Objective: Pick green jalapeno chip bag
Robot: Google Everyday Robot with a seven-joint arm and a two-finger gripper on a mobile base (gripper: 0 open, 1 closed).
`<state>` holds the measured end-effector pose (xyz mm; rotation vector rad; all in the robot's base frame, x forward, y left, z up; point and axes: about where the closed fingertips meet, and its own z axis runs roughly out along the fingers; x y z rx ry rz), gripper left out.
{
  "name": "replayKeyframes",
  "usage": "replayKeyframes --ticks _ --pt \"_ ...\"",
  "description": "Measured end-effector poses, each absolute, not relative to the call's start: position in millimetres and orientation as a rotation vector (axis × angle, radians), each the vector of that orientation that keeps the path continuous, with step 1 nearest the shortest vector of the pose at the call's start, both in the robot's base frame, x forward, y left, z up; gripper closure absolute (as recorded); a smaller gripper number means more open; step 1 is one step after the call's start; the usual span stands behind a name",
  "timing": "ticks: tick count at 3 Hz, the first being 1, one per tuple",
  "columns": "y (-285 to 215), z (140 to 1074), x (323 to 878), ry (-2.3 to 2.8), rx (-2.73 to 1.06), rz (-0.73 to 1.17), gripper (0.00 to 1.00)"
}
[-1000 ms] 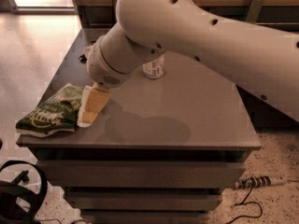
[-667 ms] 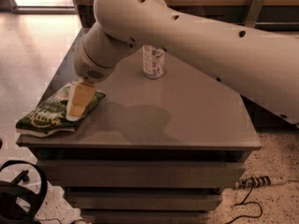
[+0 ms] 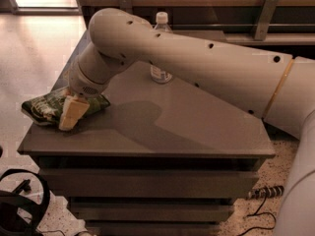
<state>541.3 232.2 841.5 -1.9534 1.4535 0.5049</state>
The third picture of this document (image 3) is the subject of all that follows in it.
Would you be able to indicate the green jalapeno chip bag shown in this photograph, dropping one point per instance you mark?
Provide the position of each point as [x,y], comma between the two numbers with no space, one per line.
[47,109]

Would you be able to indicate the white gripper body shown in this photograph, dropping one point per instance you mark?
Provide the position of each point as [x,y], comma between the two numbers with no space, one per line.
[82,85]

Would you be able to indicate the white striped power strip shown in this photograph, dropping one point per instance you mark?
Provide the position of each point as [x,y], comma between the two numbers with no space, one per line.
[266,192]

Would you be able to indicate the black chair base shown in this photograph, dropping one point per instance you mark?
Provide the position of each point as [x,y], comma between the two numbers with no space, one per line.
[20,216]

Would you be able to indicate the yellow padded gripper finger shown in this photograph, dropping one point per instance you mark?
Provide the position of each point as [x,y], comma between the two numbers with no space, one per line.
[74,109]

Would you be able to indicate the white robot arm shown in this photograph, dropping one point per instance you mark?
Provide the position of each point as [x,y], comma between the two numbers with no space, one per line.
[277,87]

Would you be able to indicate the wooden wall shelf unit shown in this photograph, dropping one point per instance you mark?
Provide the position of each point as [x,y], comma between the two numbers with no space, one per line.
[262,22]

